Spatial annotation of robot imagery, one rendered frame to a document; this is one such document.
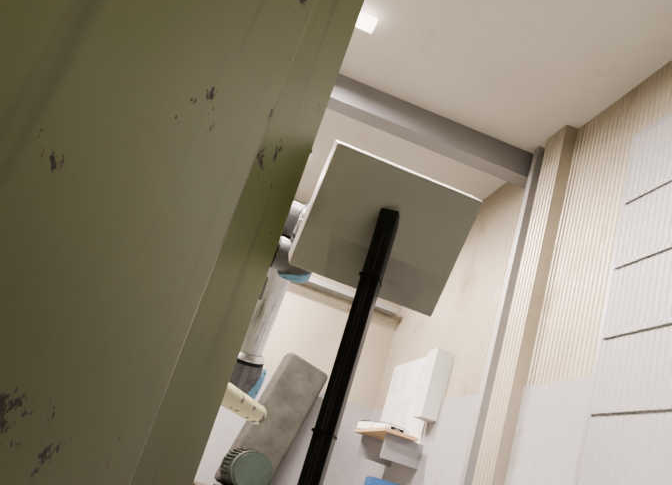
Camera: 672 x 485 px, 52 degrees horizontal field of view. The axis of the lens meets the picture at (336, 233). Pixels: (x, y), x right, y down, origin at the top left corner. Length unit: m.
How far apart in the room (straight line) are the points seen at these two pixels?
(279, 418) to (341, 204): 6.48
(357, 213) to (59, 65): 1.05
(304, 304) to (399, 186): 7.05
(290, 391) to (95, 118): 7.42
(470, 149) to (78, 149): 5.73
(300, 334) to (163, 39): 7.88
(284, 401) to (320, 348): 0.92
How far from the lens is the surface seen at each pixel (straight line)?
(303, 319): 8.46
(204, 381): 1.10
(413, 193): 1.49
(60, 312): 0.55
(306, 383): 7.96
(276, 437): 7.86
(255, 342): 2.48
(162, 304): 0.68
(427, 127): 6.10
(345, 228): 1.48
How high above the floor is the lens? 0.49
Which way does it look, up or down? 20 degrees up
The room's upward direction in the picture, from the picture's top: 18 degrees clockwise
